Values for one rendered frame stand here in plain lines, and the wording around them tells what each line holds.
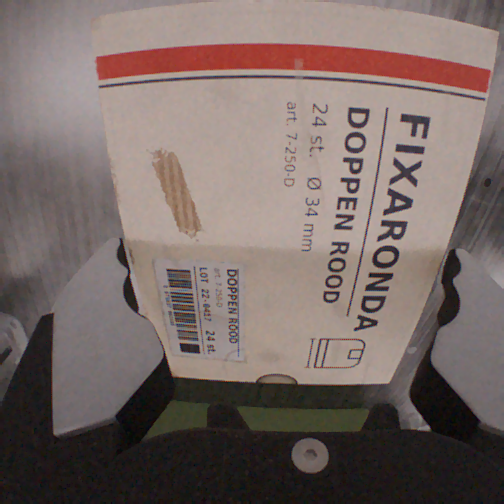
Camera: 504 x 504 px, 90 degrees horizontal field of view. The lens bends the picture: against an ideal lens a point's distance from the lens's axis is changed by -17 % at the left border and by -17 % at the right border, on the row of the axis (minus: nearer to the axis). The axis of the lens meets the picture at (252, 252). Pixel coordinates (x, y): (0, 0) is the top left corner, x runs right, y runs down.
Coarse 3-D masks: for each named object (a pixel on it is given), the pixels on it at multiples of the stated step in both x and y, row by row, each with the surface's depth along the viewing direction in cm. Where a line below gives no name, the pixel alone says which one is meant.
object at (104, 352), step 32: (96, 256) 10; (64, 288) 8; (96, 288) 8; (128, 288) 9; (64, 320) 7; (96, 320) 7; (128, 320) 7; (64, 352) 6; (96, 352) 6; (128, 352) 6; (160, 352) 6; (64, 384) 6; (96, 384) 6; (128, 384) 6; (160, 384) 6; (64, 416) 5; (96, 416) 5; (128, 416) 5
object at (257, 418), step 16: (176, 400) 30; (160, 416) 28; (176, 416) 29; (192, 416) 29; (256, 416) 29; (272, 416) 29; (288, 416) 29; (304, 416) 29; (320, 416) 29; (336, 416) 28; (352, 416) 28; (160, 432) 27
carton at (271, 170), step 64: (256, 0) 7; (128, 64) 8; (192, 64) 8; (256, 64) 8; (320, 64) 8; (384, 64) 7; (448, 64) 7; (128, 128) 9; (192, 128) 9; (256, 128) 9; (320, 128) 9; (384, 128) 8; (448, 128) 8; (128, 192) 10; (192, 192) 10; (256, 192) 10; (320, 192) 10; (384, 192) 9; (448, 192) 9; (192, 256) 11; (256, 256) 11; (320, 256) 11; (384, 256) 11; (192, 320) 13; (256, 320) 13; (320, 320) 13; (384, 320) 12
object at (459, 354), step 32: (448, 256) 11; (448, 288) 10; (480, 288) 8; (448, 320) 8; (480, 320) 7; (448, 352) 6; (480, 352) 6; (416, 384) 7; (448, 384) 6; (480, 384) 5; (448, 416) 6; (480, 416) 5
